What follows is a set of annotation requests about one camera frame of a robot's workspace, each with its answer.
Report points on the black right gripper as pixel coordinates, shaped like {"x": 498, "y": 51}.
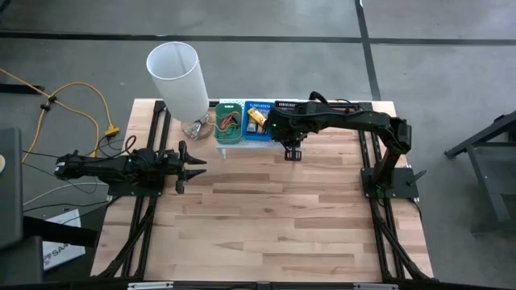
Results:
{"x": 290, "y": 125}

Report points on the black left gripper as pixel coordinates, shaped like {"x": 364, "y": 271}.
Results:
{"x": 175, "y": 165}

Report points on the green plastic bin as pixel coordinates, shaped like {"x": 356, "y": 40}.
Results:
{"x": 219, "y": 139}

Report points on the yellow and white crayon packet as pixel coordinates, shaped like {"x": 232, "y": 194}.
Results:
{"x": 251, "y": 127}

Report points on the blue plastic basket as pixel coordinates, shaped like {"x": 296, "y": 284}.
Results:
{"x": 246, "y": 137}

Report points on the yellow rubber band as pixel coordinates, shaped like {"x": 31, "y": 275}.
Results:
{"x": 218, "y": 125}

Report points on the red rubber band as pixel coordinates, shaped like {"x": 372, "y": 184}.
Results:
{"x": 230, "y": 119}

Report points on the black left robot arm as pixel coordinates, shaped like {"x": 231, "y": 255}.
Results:
{"x": 105, "y": 166}

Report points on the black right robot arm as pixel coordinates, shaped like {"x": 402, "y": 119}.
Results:
{"x": 363, "y": 118}

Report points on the white perforated metal shelf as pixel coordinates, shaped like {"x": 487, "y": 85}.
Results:
{"x": 262, "y": 147}

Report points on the white cylindrical table lamp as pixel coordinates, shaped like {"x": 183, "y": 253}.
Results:
{"x": 177, "y": 84}

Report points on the black flat bar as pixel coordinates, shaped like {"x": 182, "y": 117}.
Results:
{"x": 60, "y": 231}

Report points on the white cardboard box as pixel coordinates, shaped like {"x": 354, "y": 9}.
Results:
{"x": 66, "y": 245}

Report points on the grey cabinet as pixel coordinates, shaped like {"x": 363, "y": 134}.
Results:
{"x": 10, "y": 193}

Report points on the black metal stand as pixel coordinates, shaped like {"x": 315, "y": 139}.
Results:
{"x": 479, "y": 141}

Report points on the black aluminium table frame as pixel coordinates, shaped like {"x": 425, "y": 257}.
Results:
{"x": 161, "y": 121}

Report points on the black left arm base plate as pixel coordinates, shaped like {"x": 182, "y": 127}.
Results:
{"x": 121, "y": 190}

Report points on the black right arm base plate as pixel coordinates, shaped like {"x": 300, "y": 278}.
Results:
{"x": 403, "y": 183}

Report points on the silver table bracket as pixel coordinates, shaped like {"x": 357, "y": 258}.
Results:
{"x": 149, "y": 285}
{"x": 375, "y": 286}

